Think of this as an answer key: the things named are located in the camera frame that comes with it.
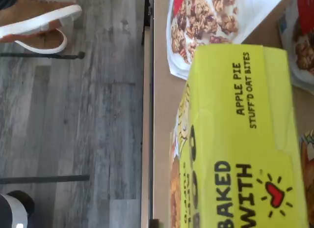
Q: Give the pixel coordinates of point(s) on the brown shoe white sole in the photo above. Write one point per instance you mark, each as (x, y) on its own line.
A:
(36, 26)
(49, 41)

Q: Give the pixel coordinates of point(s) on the green Bobo's apple pie box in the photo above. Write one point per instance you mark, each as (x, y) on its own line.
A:
(233, 139)

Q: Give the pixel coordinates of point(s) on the dark grey robot base cart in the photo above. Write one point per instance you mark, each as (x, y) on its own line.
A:
(12, 213)

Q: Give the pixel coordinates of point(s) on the brown particle board shelf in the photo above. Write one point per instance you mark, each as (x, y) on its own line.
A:
(166, 115)

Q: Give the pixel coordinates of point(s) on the white red granola bag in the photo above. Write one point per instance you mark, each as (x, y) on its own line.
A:
(208, 21)
(304, 53)

